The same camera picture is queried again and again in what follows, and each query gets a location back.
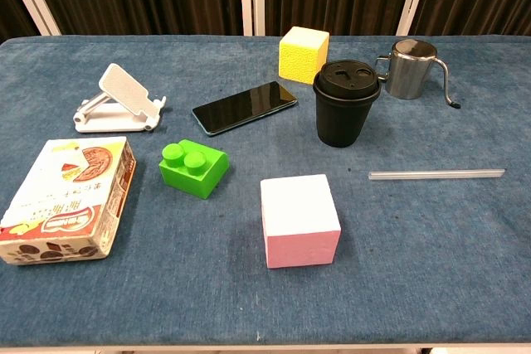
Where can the clear plastic straw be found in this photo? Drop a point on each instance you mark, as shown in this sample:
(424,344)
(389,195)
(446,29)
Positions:
(435,174)

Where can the black lidded coffee cup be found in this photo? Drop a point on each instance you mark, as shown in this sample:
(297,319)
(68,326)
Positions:
(344,119)

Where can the black smartphone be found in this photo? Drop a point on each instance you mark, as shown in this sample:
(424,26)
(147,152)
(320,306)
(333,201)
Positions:
(245,108)

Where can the pink foam cube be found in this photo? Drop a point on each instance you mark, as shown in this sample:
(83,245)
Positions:
(298,213)

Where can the green toy building brick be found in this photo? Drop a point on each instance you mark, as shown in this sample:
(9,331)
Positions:
(199,182)

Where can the yellow foam cube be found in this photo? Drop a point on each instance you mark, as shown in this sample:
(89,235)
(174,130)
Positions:
(302,60)

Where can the white folding phone stand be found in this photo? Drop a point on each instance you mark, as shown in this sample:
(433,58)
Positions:
(124,85)

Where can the steel gooseneck pour-over kettle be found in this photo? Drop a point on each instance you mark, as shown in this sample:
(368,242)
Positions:
(408,76)

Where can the blue table cloth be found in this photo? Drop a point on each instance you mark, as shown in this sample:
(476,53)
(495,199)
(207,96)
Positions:
(415,246)

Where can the white and red snack box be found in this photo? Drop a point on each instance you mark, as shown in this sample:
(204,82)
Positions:
(62,200)

